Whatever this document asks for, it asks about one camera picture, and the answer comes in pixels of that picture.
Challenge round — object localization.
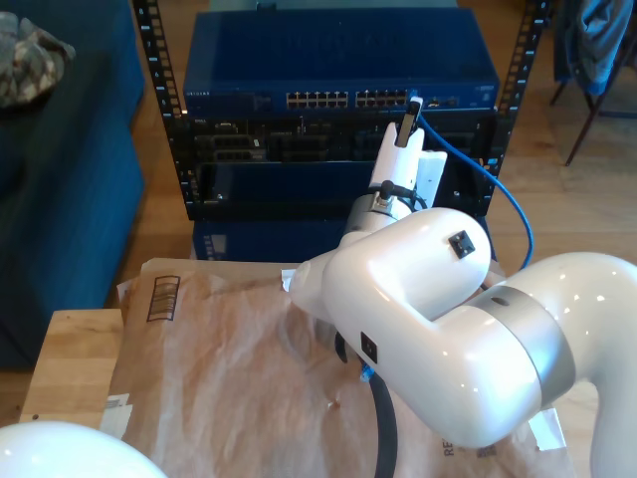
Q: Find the blue network cable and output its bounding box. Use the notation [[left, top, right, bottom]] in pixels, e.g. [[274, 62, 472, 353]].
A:
[[358, 87, 536, 383]]

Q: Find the black rack server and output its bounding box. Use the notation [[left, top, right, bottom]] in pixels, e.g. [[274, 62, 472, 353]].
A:
[[166, 112, 501, 164]]

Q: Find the black rack tray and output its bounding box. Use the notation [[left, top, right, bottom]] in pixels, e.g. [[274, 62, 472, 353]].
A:
[[183, 157, 493, 221]]

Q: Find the blue box under rack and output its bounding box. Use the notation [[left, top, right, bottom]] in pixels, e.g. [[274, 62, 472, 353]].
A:
[[191, 218, 499, 263]]

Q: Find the dark metal chair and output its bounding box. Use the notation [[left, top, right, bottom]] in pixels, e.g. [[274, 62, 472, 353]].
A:
[[549, 29, 637, 167]]

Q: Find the blue-grey garment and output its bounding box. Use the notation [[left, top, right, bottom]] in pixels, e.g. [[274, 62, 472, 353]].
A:
[[554, 0, 633, 99]]

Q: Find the brown paper mailer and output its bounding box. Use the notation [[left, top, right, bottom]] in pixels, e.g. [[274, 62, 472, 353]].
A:
[[89, 256, 573, 478]]

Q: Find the blue sofa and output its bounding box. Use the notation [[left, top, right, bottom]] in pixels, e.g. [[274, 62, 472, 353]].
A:
[[0, 0, 146, 372]]

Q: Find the white shipping label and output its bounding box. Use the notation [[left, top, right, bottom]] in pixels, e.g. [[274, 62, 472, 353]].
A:
[[99, 392, 134, 435]]

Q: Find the camouflage cloth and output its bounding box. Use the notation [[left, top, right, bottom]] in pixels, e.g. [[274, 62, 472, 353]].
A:
[[0, 10, 77, 109]]

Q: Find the short black wrist cable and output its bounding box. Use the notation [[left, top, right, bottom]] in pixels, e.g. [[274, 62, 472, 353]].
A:
[[376, 179, 430, 213]]

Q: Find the blue network switch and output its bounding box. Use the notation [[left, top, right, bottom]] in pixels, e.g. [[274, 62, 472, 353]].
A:
[[182, 8, 501, 117]]

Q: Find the black perforated rack post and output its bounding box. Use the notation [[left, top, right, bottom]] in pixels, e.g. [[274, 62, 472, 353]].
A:
[[131, 0, 201, 221], [480, 0, 551, 218]]

